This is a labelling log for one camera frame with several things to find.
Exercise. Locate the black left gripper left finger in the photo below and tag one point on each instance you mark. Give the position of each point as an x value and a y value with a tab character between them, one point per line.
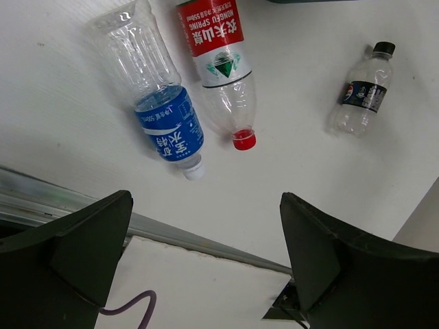
57	275

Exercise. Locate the small black cap bottle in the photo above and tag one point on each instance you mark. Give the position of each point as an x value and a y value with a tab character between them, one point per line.
364	90

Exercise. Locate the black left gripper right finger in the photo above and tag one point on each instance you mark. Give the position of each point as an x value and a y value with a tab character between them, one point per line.
348	278

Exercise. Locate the aluminium table front rail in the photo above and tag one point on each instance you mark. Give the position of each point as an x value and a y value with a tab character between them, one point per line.
28	202

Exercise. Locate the red label clear bottle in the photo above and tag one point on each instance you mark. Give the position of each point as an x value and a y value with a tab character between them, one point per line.
216	41

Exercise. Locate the dark teal plastic bin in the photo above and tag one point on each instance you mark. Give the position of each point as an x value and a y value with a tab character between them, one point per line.
304	1

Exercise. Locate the blue label clear bottle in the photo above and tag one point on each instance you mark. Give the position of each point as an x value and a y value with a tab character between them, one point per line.
143	76

